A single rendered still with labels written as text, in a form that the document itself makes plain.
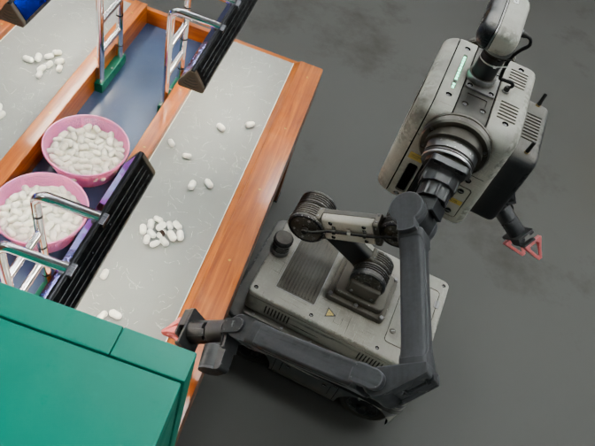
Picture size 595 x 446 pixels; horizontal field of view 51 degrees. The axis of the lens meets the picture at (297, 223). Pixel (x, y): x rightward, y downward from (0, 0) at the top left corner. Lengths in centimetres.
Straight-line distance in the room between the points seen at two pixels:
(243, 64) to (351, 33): 178
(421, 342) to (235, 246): 84
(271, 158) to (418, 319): 106
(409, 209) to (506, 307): 186
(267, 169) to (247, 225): 25
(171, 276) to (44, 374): 130
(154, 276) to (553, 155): 282
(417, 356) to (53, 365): 78
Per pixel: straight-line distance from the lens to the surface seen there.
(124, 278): 184
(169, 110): 225
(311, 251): 231
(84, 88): 234
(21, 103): 229
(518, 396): 296
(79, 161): 210
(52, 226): 197
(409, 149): 155
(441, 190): 140
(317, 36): 408
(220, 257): 187
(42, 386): 57
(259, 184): 207
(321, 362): 130
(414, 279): 129
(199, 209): 200
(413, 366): 120
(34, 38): 254
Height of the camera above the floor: 231
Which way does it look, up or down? 51 degrees down
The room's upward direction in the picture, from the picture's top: 21 degrees clockwise
